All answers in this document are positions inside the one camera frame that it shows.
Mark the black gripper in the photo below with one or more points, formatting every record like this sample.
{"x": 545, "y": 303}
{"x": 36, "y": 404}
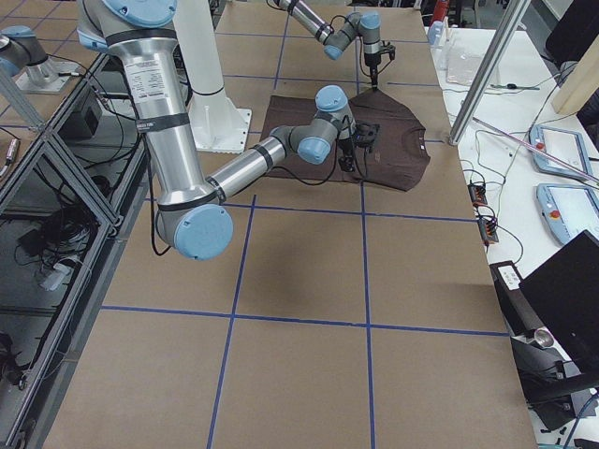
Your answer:
{"x": 345, "y": 149}
{"x": 372, "y": 63}

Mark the brown t-shirt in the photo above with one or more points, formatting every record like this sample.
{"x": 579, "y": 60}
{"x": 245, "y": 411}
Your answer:
{"x": 397, "y": 160}

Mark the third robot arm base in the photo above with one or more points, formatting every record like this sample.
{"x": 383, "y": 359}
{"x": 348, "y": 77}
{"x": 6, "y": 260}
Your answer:
{"x": 22, "y": 55}

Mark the blue teach pendant far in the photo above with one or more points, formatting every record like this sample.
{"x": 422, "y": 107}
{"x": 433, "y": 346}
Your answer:
{"x": 565, "y": 145}

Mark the blue teach pendant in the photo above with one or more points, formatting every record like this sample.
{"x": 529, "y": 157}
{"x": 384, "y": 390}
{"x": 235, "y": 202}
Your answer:
{"x": 568, "y": 210}
{"x": 565, "y": 145}

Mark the blue teach pendant near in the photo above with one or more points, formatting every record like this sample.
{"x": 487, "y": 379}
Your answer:
{"x": 568, "y": 210}

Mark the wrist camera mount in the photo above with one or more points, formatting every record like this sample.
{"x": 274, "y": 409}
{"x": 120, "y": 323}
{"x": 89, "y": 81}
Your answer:
{"x": 366, "y": 134}
{"x": 387, "y": 48}

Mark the aluminium frame post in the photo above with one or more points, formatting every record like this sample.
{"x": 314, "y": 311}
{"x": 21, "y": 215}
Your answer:
{"x": 498, "y": 45}

